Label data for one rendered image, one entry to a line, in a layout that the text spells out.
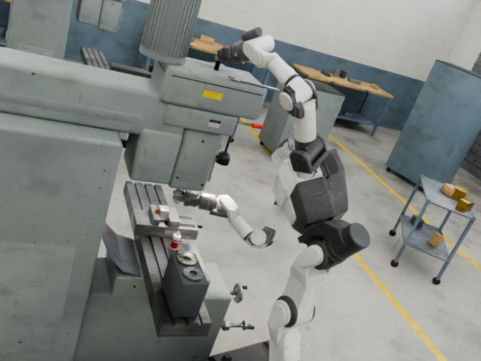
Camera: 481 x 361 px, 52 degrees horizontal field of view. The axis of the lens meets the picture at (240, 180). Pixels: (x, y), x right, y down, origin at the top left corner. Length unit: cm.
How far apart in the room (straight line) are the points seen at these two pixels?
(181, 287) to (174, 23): 108
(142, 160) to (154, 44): 50
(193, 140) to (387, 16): 867
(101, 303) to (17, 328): 38
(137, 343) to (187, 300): 73
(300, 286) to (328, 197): 42
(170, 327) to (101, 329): 59
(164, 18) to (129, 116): 42
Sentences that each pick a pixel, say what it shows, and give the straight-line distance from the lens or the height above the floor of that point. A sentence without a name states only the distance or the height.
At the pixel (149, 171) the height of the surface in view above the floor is 140.
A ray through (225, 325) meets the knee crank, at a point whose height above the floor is 52.
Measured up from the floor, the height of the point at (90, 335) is 45.
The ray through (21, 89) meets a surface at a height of 167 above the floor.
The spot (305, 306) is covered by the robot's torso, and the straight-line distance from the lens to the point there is 230.
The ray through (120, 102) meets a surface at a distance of 209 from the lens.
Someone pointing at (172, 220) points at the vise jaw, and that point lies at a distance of 264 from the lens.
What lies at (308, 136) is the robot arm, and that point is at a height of 182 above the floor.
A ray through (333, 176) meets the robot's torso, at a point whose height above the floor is 164.
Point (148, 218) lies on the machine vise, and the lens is 269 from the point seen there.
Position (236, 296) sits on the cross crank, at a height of 60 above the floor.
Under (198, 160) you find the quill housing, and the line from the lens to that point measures 228.
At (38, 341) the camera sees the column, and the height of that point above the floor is 49.
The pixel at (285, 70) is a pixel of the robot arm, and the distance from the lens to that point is 191.
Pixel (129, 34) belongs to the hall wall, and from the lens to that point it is 884.
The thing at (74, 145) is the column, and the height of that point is 152.
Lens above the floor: 236
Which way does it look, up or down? 24 degrees down
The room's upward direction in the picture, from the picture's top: 19 degrees clockwise
